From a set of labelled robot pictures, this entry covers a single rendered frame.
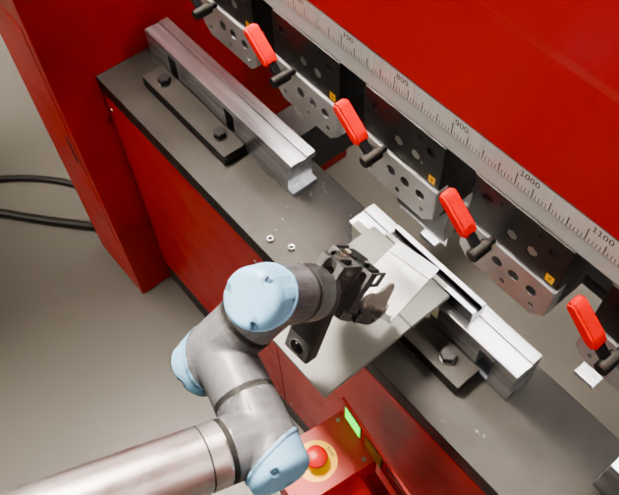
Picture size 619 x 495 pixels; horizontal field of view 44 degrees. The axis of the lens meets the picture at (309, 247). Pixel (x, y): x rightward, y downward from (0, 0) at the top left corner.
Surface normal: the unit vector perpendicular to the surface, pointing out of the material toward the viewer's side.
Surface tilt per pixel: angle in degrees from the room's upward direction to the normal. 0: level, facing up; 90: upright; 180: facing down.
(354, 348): 0
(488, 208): 90
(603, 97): 90
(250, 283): 40
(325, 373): 0
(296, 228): 0
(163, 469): 23
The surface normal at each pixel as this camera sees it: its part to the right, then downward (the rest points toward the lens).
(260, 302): -0.46, 0.00
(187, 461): 0.34, -0.43
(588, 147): -0.77, 0.55
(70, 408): -0.04, -0.54
